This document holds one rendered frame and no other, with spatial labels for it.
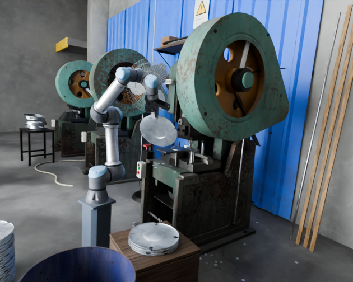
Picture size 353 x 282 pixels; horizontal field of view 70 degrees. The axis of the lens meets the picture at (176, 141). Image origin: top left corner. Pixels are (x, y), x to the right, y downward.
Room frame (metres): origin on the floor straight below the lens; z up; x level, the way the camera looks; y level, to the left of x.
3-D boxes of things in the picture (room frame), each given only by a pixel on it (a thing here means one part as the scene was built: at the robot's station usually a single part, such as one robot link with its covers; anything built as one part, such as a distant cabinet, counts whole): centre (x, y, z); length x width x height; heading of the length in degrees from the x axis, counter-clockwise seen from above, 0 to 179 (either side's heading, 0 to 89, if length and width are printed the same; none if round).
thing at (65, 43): (7.29, 2.90, 2.44); 1.25 x 0.92 x 0.27; 37
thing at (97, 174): (1.65, 0.51, 0.62); 0.13 x 0.12 x 0.14; 145
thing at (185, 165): (2.08, -0.12, 0.68); 0.45 x 0.30 x 0.06; 37
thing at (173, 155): (1.98, 0.02, 0.72); 0.25 x 0.14 x 0.14; 127
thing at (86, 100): (5.07, 1.73, 0.87); 1.53 x 0.99 x 1.74; 130
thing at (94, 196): (1.65, 0.52, 0.50); 0.15 x 0.15 x 0.10
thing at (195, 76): (1.88, -0.41, 1.33); 1.03 x 0.28 x 0.82; 127
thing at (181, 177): (1.95, -0.39, 0.45); 0.92 x 0.12 x 0.90; 127
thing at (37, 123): (4.06, 2.29, 0.40); 0.45 x 0.40 x 0.79; 49
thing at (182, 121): (2.06, -0.09, 1.04); 0.17 x 0.15 x 0.30; 127
